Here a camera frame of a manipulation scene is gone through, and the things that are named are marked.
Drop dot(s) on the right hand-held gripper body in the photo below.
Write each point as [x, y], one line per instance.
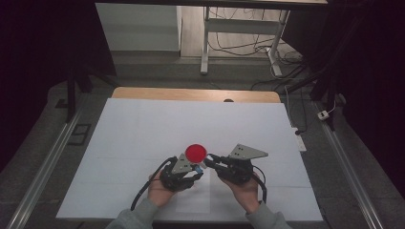
[237, 170]

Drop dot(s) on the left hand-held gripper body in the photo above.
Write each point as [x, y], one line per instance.
[176, 178]

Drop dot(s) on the small blue white stamp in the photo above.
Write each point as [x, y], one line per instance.
[199, 170]

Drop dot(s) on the person's left hand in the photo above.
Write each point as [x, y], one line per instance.
[160, 194]

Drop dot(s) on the person's right hand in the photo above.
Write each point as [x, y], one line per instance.
[245, 194]

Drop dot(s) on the white paper sheet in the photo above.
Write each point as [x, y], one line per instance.
[197, 200]

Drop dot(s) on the large white table cover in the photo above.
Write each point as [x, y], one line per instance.
[178, 124]

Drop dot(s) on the white power strip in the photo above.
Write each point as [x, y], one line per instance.
[300, 141]

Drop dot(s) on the white plug adapter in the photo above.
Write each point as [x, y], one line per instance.
[323, 115]

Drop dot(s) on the black stand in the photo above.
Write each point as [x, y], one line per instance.
[331, 95]
[70, 95]

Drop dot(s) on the white cabinet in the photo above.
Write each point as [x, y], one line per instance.
[137, 28]

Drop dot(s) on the metal floor rail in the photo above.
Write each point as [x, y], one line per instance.
[350, 171]
[41, 175]

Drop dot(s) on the white desk frame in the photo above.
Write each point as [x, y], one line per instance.
[242, 26]

